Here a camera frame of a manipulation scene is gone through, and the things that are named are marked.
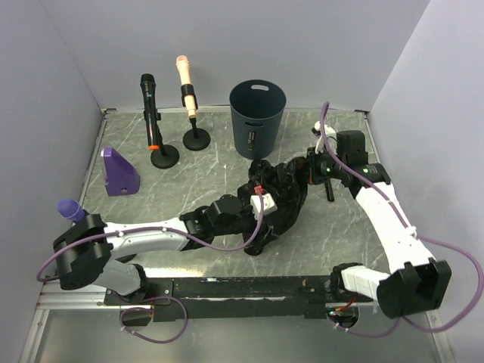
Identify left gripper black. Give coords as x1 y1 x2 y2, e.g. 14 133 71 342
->
214 204 279 249

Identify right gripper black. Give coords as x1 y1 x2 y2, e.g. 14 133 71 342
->
296 145 347 186

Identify black plastic trash bag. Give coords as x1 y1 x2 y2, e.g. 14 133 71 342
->
237 157 309 256

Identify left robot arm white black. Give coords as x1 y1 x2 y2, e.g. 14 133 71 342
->
53 194 268 304

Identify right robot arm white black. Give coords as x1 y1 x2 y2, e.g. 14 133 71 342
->
306 130 451 318

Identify dark blue trash bin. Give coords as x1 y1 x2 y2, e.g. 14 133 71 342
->
229 79 287 160

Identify black bar on table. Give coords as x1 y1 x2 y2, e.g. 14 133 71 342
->
324 180 335 202

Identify black stand of pink microphone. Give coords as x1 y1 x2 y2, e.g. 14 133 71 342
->
179 85 212 151

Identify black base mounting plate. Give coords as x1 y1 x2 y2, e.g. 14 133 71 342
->
104 275 371 322

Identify purple wedge shaped box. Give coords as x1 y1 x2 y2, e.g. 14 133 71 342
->
101 147 141 197

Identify pink beige microphone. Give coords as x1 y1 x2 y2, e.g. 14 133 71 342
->
175 55 198 119

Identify purple microphone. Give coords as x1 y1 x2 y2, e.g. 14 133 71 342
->
57 198 89 223

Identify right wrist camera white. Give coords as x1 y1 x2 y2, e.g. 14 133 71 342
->
310 120 337 152

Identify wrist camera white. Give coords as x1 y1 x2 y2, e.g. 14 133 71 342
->
310 120 337 152
250 185 278 219

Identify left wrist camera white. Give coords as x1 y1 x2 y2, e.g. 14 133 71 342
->
250 185 278 219

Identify black microphone orange ring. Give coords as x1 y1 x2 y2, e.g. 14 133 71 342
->
140 73 159 151

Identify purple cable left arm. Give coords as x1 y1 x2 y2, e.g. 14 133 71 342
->
36 194 265 284

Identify aluminium front rail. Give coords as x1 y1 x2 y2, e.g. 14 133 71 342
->
36 278 379 311

